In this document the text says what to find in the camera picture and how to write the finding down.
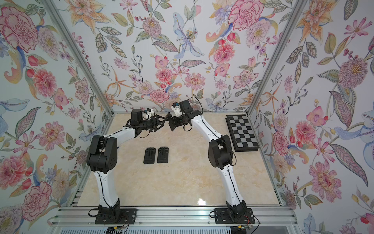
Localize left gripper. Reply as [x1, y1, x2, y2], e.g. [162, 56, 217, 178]
[137, 114, 165, 133]

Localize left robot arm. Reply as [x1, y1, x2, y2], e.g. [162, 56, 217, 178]
[86, 109, 172, 219]

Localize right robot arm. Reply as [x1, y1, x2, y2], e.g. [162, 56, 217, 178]
[169, 100, 250, 223]

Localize black white chessboard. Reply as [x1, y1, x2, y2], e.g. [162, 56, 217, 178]
[226, 115, 259, 152]

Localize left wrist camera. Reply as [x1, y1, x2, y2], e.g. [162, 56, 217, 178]
[143, 108, 156, 119]

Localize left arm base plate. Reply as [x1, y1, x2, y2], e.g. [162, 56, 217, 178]
[94, 208, 137, 225]

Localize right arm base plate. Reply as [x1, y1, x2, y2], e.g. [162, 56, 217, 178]
[209, 208, 256, 225]

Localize aluminium front rail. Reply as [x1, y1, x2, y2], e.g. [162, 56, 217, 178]
[47, 206, 298, 228]

